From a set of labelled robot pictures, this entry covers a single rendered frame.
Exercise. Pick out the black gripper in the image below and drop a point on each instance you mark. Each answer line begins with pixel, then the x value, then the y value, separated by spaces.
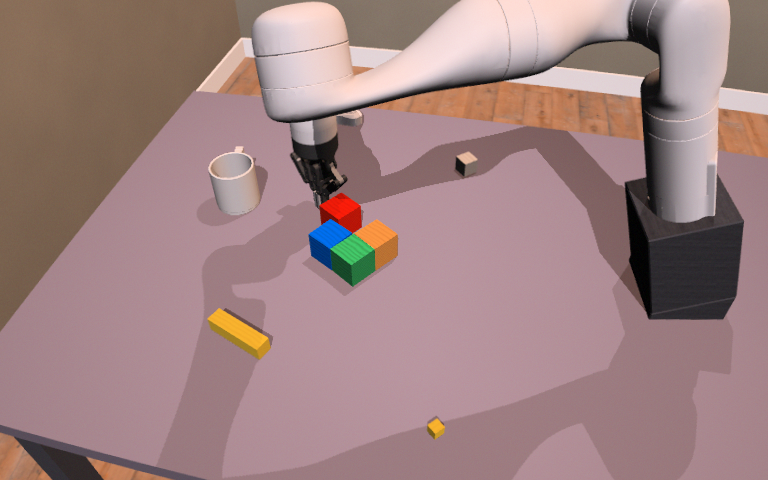
pixel 322 168

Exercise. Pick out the grey cylinder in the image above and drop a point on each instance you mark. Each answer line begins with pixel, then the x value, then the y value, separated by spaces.
pixel 234 196

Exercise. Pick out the green cube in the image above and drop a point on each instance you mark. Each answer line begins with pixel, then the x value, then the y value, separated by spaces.
pixel 353 259

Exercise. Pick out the blue cube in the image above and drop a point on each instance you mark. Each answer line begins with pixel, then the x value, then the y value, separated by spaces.
pixel 324 238

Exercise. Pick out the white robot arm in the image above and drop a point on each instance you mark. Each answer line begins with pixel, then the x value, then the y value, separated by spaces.
pixel 305 73

